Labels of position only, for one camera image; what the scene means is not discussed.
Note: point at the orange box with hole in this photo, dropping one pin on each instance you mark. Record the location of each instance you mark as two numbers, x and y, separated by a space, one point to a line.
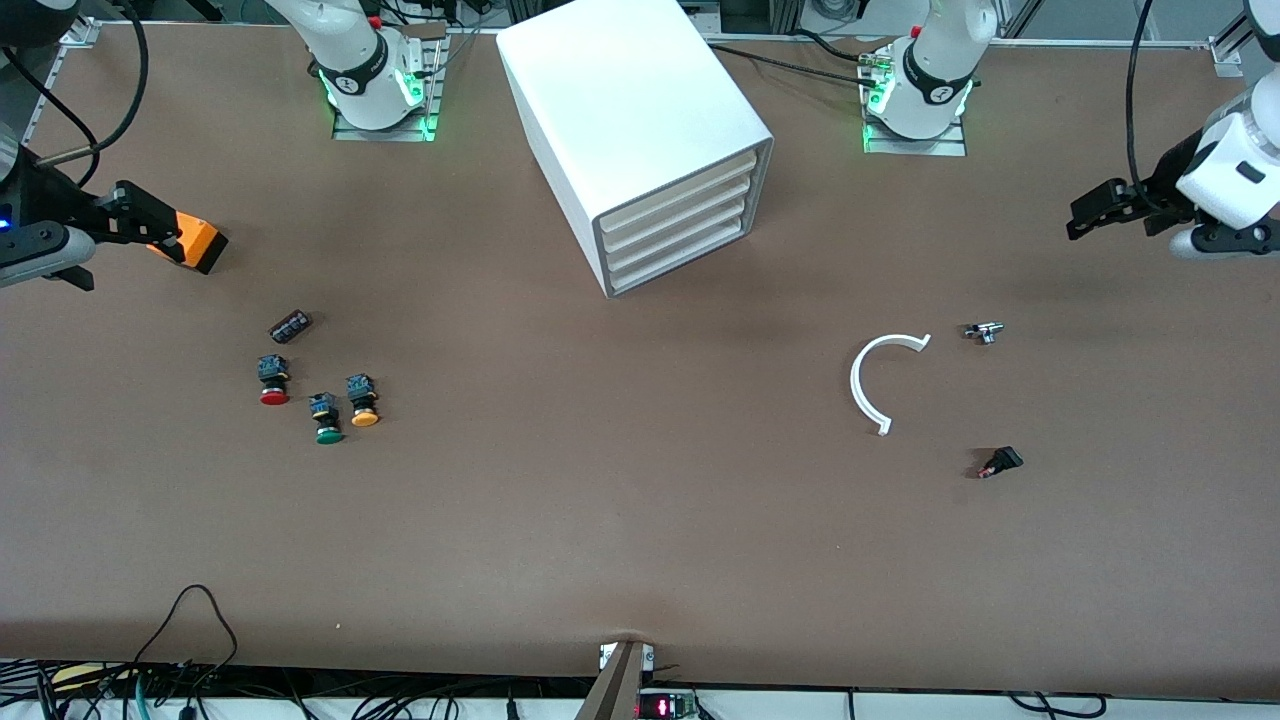
200 245

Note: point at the device with red display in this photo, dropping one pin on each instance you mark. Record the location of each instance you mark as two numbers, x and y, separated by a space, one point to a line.
665 707

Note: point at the brown camera post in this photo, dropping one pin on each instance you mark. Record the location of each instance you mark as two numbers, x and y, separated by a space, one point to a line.
615 690

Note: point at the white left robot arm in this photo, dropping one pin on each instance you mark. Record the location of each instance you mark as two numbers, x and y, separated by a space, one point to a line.
930 90

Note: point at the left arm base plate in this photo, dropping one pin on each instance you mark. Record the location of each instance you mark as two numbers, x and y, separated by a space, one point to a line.
915 147

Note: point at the small silver metal part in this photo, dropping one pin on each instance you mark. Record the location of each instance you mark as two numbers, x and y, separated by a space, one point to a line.
984 331

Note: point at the white metal bracket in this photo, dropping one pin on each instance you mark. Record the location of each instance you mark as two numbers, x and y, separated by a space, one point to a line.
604 655

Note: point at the small black cylindrical component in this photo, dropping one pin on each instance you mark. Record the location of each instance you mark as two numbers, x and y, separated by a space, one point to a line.
290 327

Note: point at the aluminium frame rail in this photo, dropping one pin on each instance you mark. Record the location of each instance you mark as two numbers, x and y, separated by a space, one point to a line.
82 30
1225 50

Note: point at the green push button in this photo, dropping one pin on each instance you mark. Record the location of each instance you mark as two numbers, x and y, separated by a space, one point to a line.
327 425

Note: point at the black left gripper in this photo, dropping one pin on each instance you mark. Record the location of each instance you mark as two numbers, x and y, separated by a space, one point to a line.
1167 177

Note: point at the white drawer cabinet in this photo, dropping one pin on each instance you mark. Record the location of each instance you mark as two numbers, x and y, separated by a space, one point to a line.
620 100

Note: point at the white plastic drawer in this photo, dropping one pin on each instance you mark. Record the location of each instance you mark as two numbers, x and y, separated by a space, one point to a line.
680 237
680 216
680 256
680 195

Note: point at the yellow push button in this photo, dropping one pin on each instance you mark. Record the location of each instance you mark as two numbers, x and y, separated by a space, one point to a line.
363 405

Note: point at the black switch with red tip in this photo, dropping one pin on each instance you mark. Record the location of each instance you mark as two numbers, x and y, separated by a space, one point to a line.
1002 461

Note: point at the red push button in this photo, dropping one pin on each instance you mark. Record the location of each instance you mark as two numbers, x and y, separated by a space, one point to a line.
274 385

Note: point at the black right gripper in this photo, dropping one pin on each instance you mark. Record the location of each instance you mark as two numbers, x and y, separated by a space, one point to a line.
50 196

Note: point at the white curved plastic arc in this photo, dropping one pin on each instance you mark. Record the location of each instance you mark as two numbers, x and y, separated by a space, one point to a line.
857 385

